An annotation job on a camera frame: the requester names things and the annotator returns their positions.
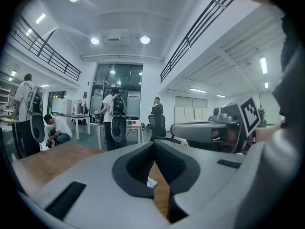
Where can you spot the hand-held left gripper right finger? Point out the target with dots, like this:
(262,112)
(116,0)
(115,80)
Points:
(209,187)

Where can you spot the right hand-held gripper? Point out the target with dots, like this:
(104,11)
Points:
(247,113)

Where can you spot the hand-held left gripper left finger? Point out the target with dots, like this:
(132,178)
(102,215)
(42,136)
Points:
(95,187)

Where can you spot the white and purple wipes packet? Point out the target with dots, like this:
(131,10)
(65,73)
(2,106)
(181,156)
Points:
(152,182)

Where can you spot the person's right forearm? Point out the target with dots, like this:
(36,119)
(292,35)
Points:
(274,170)

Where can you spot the beige partition panel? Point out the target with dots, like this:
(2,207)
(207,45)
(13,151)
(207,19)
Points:
(179,114)
(189,114)
(206,114)
(198,114)

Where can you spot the black office chair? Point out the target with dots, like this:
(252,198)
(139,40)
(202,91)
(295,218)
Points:
(157,125)

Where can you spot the ceiling tube light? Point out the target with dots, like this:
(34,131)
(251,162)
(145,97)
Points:
(263,65)
(13,73)
(220,96)
(41,18)
(198,90)
(266,85)

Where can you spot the brown wooden table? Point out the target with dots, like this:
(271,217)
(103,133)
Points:
(59,156)

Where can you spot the white-legged work table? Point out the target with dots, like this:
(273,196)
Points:
(140,135)

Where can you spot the black backpack rig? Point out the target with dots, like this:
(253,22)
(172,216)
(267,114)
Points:
(37,128)
(118,128)

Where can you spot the white-legged dark-top table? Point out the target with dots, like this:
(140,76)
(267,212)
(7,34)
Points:
(74,115)

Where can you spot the black balcony railing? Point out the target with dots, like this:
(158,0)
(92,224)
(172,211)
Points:
(64,68)
(181,54)

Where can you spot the clothes rack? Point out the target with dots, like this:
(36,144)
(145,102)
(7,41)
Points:
(82,108)

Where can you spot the glass entrance door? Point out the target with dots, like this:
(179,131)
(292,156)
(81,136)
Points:
(124,80)

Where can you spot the person's head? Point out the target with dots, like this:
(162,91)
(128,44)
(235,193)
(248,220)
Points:
(290,96)

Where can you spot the ceiling air vent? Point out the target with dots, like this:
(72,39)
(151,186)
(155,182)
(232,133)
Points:
(119,37)

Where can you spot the white shelf unit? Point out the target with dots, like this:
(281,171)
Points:
(6,96)

